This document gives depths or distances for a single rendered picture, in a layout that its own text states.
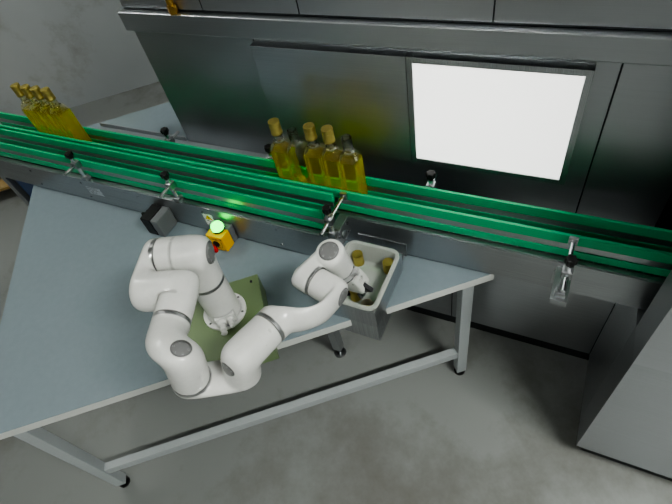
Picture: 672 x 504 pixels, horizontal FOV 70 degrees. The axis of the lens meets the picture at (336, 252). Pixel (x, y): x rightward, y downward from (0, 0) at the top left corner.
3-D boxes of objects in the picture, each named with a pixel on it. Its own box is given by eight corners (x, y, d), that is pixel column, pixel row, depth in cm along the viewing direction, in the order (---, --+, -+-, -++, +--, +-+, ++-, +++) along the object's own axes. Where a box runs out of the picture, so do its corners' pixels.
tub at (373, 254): (403, 267, 149) (402, 250, 142) (377, 327, 137) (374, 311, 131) (352, 255, 156) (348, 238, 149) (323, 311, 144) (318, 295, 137)
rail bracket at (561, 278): (569, 280, 133) (589, 226, 116) (560, 331, 124) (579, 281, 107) (551, 276, 135) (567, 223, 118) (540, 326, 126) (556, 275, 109)
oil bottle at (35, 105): (77, 142, 203) (34, 82, 182) (67, 150, 200) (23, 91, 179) (67, 140, 205) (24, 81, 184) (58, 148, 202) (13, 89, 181)
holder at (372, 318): (408, 255, 152) (407, 240, 146) (377, 327, 138) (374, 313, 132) (359, 244, 159) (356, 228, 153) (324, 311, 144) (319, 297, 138)
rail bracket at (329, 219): (351, 211, 150) (345, 182, 140) (329, 251, 141) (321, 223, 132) (343, 209, 151) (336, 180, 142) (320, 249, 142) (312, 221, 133)
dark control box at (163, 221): (178, 222, 180) (169, 207, 174) (166, 238, 176) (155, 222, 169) (162, 218, 183) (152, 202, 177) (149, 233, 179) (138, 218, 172)
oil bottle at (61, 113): (96, 145, 199) (54, 85, 177) (87, 154, 196) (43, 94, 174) (86, 143, 201) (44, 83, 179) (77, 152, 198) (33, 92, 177)
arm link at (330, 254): (314, 296, 111) (283, 278, 115) (327, 310, 121) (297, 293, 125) (348, 243, 115) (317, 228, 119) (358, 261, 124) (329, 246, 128)
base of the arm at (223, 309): (253, 328, 134) (236, 297, 122) (210, 345, 133) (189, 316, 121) (241, 288, 144) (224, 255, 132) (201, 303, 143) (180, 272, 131)
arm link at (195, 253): (223, 294, 124) (201, 255, 112) (175, 297, 125) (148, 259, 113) (230, 264, 130) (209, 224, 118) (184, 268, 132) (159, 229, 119)
